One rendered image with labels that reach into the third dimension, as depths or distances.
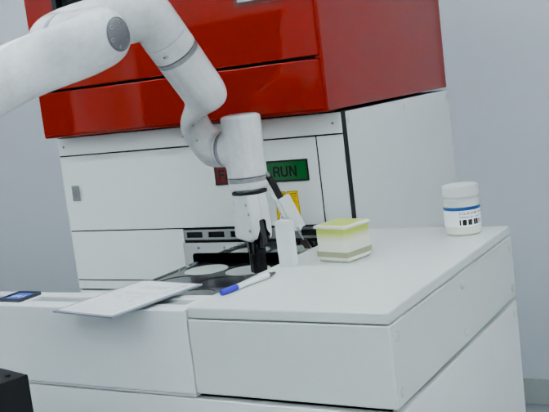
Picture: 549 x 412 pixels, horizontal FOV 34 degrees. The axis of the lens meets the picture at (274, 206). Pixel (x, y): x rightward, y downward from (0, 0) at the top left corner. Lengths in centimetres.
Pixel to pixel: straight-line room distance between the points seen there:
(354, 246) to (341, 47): 53
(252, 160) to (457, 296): 55
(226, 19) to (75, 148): 59
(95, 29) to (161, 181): 76
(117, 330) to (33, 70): 45
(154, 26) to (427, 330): 73
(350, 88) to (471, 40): 143
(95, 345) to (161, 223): 71
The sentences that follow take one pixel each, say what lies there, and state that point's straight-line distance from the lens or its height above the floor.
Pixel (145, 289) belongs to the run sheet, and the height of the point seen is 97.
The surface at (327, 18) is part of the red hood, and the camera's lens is 195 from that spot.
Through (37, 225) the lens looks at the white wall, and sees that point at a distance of 465.
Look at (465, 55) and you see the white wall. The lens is 340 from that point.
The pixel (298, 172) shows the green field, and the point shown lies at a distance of 201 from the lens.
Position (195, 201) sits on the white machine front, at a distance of 217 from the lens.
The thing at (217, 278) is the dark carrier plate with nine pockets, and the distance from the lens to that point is 195.
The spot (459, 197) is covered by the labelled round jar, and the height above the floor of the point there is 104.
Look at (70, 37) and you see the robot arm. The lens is 153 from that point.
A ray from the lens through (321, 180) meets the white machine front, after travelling 199.
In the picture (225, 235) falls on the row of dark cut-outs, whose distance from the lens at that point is 214.
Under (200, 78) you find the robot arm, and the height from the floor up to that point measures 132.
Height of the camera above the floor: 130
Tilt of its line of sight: 8 degrees down
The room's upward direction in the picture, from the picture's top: 7 degrees counter-clockwise
